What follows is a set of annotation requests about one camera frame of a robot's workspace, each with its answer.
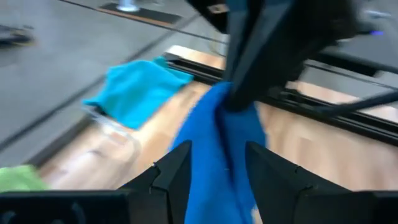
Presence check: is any clear plastic bin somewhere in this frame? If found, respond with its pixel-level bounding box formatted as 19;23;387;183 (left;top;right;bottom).
82;104;142;166

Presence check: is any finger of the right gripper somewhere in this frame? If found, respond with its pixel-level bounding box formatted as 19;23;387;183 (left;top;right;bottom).
248;0;357;108
224;0;280;106

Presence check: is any green microfiber towel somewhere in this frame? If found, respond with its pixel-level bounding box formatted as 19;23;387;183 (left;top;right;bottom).
0;164;49;192

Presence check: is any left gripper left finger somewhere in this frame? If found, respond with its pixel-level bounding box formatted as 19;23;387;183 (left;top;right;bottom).
124;140;193;224

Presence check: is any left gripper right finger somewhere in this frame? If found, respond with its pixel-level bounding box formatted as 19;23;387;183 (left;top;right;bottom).
246;141;374;224

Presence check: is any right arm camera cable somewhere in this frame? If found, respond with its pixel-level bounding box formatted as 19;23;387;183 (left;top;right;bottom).
317;91;398;118

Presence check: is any dark blue microfiber towel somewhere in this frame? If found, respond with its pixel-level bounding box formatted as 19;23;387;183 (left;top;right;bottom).
170;81;267;224

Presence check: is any teal microfiber towel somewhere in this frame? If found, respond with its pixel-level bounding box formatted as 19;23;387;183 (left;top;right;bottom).
82;55;194;131

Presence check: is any black aluminium table frame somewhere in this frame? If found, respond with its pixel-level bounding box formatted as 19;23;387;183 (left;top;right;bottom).
163;51;398;147

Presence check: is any black floor plate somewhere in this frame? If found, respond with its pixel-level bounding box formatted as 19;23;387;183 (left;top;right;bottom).
96;2;183;29

